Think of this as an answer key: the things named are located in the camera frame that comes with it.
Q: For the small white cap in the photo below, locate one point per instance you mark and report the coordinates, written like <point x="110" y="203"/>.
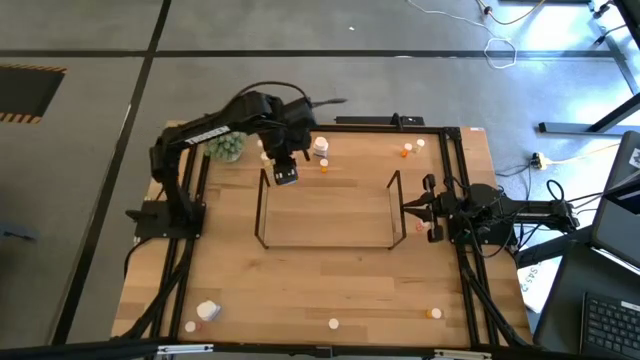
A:
<point x="333" y="324"/>

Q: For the white medicine bottle blue label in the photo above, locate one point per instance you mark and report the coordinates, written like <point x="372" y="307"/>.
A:
<point x="206" y="310"/>
<point x="320" y="146"/>

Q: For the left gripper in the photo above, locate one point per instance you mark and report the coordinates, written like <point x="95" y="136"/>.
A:
<point x="287" y="147"/>

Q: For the silver aluminium bracket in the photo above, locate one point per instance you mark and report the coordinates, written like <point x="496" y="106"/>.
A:
<point x="185" y="349"/>
<point x="462" y="355"/>

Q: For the black desk crossbar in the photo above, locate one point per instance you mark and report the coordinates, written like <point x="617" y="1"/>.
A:
<point x="550" y="248"/>

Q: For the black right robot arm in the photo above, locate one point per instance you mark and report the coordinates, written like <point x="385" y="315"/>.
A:
<point x="530" y="210"/>

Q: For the black table-level camera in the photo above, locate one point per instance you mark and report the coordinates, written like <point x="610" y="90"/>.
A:
<point x="324" y="352"/>

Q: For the dark closed laptop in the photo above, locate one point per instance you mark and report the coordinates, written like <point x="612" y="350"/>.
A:
<point x="617" y="220"/>

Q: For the black yellow-striped floor mat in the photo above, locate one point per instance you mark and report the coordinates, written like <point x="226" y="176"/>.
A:
<point x="25" y="92"/>

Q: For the black desk leg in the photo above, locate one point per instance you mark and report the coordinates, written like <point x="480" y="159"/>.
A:
<point x="631" y="15"/>

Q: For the orange pill bottle white cap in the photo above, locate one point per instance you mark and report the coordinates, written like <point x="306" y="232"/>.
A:
<point x="324" y="163"/>
<point x="436" y="313"/>
<point x="407" y="148"/>

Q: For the green potted succulent plant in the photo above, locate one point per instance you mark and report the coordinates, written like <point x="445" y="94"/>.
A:
<point x="227" y="149"/>

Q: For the black flat mount bar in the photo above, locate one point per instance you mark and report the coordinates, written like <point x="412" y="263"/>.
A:
<point x="370" y="120"/>

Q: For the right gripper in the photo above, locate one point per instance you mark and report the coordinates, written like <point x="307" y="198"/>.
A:
<point x="450" y="207"/>

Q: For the black desk foot bar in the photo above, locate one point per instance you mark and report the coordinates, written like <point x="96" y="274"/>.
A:
<point x="565" y="127"/>

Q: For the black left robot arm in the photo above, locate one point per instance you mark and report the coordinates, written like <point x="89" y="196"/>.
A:
<point x="172" y="160"/>

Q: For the white printed paper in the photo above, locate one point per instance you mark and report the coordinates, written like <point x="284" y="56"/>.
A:
<point x="535" y="290"/>

